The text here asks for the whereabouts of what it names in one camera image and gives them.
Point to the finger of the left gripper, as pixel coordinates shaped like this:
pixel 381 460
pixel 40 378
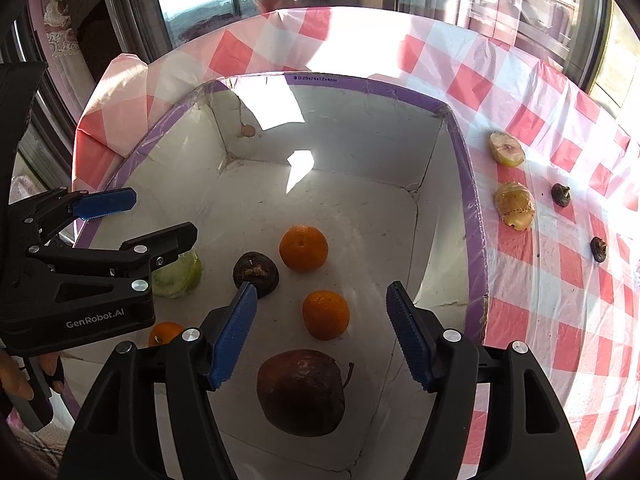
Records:
pixel 37 220
pixel 135 258

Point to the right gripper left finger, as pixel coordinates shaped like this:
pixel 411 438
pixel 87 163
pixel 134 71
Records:
pixel 116 434

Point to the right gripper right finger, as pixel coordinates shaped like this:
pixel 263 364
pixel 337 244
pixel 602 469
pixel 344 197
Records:
pixel 527 435

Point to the green melon slice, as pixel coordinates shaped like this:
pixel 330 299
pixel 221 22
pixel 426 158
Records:
pixel 178 278

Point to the dark mangosteen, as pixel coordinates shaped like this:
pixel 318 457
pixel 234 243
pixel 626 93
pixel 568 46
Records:
pixel 257 269
pixel 599 249
pixel 561 195

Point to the small orange tangerine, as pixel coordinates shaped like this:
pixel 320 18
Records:
pixel 326 315

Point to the left hand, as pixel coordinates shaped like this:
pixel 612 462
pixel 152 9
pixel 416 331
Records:
pixel 14 382

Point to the orange tangerine in box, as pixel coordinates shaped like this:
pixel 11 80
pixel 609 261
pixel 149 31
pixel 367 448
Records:
pixel 164 333

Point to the brown red apple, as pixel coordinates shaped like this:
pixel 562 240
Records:
pixel 301 392

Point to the purple white cardboard box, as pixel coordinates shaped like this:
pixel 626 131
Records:
pixel 384 173

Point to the wrapped peeled orange fruit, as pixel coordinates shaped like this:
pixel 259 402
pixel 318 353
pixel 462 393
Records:
pixel 515 205

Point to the red white checkered tablecloth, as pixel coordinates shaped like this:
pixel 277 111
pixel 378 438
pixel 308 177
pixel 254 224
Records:
pixel 580 317

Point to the halved yellow-green fruit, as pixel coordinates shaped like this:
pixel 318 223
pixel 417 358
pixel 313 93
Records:
pixel 506 150

